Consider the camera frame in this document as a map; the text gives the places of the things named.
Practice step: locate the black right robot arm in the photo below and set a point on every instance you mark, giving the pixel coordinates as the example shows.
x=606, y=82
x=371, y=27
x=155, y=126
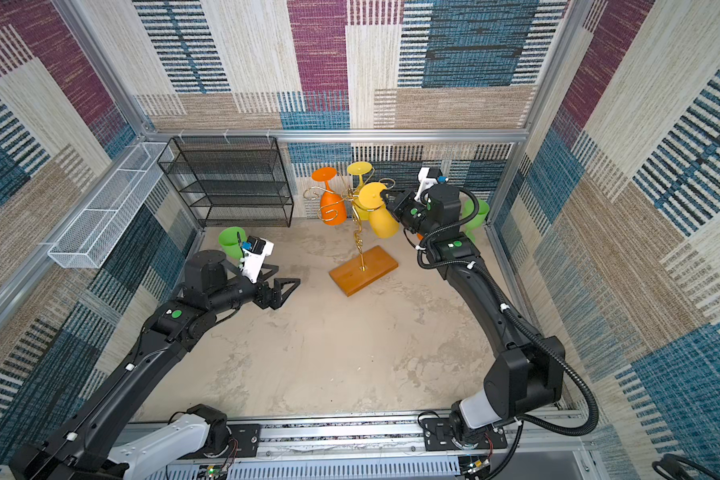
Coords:
x=526, y=374

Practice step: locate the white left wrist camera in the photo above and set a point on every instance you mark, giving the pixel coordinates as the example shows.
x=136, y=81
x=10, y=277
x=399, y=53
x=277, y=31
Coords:
x=255, y=250

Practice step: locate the orange back wine glass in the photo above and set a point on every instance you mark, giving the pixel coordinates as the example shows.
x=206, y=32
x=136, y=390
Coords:
x=332, y=206

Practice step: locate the yellow front wine glass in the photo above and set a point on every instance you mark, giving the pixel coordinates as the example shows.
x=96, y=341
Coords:
x=382, y=222

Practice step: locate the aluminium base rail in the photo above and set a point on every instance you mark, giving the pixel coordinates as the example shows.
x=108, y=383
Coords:
x=391, y=445

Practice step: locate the green wine glass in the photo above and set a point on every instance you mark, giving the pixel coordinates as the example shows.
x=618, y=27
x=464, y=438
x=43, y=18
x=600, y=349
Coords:
x=477, y=213
x=231, y=240

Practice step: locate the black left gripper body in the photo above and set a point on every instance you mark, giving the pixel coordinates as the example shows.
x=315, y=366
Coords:
x=263, y=299

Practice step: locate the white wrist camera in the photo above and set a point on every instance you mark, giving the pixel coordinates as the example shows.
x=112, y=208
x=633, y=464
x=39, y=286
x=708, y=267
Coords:
x=255, y=250
x=428, y=177

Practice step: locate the yellow back wine glass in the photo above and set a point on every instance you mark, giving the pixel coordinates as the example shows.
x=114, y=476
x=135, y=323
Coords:
x=358, y=170

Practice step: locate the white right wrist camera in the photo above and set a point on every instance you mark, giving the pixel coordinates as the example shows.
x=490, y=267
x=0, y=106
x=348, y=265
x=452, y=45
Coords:
x=428, y=177

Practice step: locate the gold wire wine glass rack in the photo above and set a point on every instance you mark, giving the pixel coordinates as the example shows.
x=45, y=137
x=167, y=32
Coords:
x=369, y=265

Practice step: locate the yellow wine glass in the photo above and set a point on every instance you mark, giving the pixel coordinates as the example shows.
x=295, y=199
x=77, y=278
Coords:
x=358, y=170
x=382, y=222

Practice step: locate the black mesh shelf rack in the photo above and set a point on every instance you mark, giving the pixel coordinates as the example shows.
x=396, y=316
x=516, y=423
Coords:
x=230, y=181

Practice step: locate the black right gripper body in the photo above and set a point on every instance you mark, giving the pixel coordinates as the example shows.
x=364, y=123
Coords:
x=411, y=212

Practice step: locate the white mesh wall basket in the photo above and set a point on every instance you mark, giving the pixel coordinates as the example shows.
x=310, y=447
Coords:
x=93, y=234

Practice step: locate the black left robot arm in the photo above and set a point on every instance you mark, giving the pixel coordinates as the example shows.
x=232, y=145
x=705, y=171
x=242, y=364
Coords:
x=212, y=292

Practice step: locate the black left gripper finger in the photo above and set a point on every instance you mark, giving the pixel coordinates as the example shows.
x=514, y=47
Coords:
x=267, y=271
x=284, y=287

